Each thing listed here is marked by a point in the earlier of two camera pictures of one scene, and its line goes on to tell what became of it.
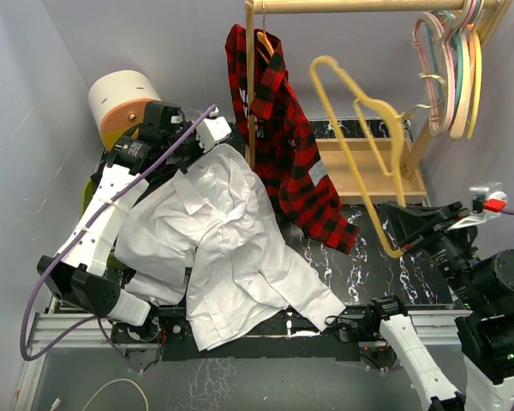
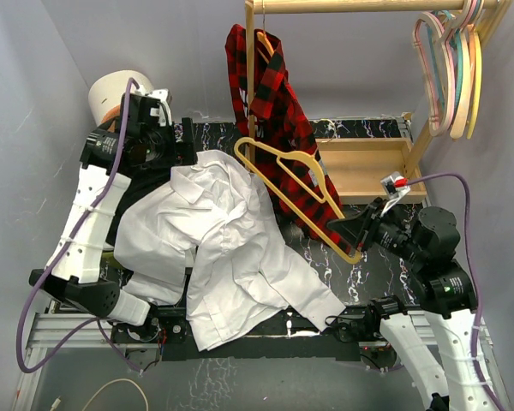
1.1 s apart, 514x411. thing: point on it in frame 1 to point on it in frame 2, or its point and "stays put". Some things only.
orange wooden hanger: x=265 y=40 stays put
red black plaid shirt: x=289 y=150 stays put
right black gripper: x=408 y=223 to x=364 y=224
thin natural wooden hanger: x=361 y=101 to x=242 y=145
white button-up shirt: x=206 y=237 stays put
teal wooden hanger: x=460 y=46 stays put
